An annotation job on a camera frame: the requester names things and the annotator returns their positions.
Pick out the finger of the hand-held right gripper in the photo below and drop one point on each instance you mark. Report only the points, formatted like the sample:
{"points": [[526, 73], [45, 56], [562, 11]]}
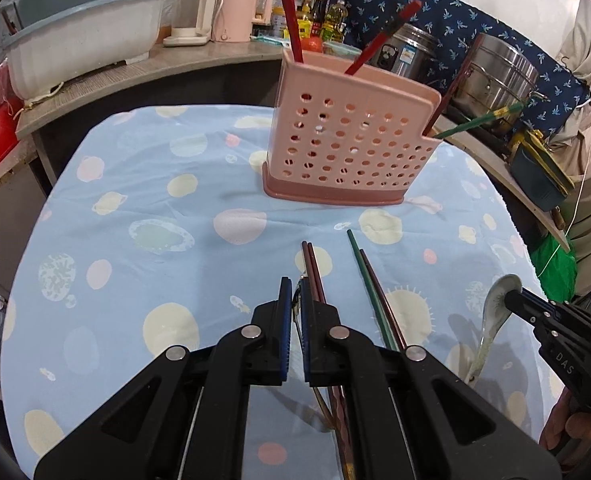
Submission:
{"points": [[530, 305]]}

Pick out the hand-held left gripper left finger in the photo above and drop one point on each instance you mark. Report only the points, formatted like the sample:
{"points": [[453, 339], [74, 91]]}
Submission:
{"points": [[285, 335]]}

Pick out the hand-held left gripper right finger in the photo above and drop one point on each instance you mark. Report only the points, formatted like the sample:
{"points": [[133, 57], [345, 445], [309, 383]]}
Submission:
{"points": [[304, 340]]}

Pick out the white ceramic spoon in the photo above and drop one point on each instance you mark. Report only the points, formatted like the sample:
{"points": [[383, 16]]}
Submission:
{"points": [[495, 310]]}

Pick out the dark red chopstick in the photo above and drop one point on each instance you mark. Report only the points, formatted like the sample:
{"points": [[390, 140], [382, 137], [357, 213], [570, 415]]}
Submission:
{"points": [[318, 275]]}

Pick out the brown chopstick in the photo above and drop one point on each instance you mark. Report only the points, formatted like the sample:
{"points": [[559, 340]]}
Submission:
{"points": [[310, 270]]}

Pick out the green chopstick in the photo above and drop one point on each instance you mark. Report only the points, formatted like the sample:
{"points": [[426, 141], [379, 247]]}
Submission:
{"points": [[475, 121], [370, 290]]}

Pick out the maroon chopstick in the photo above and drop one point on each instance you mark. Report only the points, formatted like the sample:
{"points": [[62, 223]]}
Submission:
{"points": [[455, 80], [387, 310]]}

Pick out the pink perforated utensil holder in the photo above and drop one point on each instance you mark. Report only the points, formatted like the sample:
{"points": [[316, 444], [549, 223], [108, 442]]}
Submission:
{"points": [[350, 160]]}

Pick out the red black chopstick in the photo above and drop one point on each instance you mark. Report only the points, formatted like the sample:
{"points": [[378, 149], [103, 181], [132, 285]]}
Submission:
{"points": [[383, 37], [288, 10]]}

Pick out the person's right hand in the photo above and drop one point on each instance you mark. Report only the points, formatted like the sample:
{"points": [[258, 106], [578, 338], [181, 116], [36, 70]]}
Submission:
{"points": [[565, 425]]}

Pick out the green plastic bag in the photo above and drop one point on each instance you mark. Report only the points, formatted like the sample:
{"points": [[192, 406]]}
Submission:
{"points": [[555, 270]]}

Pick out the grey counter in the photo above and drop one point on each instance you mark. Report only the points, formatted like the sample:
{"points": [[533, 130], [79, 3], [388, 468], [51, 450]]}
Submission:
{"points": [[505, 180]]}

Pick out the stack of yellow green bowls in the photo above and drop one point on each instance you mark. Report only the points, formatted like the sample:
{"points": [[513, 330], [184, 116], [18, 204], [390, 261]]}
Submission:
{"points": [[535, 175]]}

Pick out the black induction cooker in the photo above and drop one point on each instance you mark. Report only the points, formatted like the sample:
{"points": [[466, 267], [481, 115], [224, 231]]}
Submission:
{"points": [[490, 142]]}

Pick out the blue printed tablecloth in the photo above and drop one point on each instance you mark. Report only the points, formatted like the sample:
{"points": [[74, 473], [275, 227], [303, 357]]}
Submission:
{"points": [[125, 260]]}

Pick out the steel steamer pot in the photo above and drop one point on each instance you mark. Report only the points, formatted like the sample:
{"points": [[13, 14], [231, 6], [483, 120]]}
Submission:
{"points": [[505, 75]]}

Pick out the steel rice cooker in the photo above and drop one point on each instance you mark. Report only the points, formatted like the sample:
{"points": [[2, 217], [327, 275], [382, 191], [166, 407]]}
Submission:
{"points": [[410, 55]]}

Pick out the clear food container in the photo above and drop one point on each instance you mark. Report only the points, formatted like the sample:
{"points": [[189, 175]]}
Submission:
{"points": [[340, 50]]}

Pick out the red tomato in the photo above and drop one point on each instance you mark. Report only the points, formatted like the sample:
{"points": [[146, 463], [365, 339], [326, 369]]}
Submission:
{"points": [[314, 45]]}

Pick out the blue wipes packet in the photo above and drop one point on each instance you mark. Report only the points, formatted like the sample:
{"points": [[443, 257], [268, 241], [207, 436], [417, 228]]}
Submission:
{"points": [[268, 39]]}

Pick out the wood grain shelf table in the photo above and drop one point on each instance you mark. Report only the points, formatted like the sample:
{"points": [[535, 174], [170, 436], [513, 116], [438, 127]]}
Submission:
{"points": [[150, 67]]}

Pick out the low grey cabinet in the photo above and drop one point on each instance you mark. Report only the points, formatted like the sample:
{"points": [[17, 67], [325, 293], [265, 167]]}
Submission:
{"points": [[5, 220]]}

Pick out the yellow seasoning packet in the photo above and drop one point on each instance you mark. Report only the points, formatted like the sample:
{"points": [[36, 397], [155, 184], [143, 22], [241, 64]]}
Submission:
{"points": [[304, 29]]}

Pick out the white yellow tin can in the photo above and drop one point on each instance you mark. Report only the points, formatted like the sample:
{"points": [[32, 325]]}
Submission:
{"points": [[278, 22]]}

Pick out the cooking oil bottle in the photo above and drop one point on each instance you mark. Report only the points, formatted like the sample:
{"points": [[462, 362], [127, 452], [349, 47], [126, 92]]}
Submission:
{"points": [[333, 22]]}

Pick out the pink electric kettle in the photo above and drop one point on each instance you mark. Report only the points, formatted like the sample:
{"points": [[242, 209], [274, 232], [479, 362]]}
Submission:
{"points": [[235, 15]]}

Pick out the dark sauce bottle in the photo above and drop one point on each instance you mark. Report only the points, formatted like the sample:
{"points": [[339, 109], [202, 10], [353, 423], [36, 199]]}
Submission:
{"points": [[317, 10]]}

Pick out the white electric kettle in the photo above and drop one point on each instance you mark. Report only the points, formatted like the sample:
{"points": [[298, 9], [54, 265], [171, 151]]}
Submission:
{"points": [[190, 10]]}

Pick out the white dish drainer box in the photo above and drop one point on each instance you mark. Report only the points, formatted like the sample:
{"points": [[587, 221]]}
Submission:
{"points": [[85, 45]]}

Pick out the blue printed wall cloth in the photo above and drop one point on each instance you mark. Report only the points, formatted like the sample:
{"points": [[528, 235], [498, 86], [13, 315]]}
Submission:
{"points": [[450, 5]]}

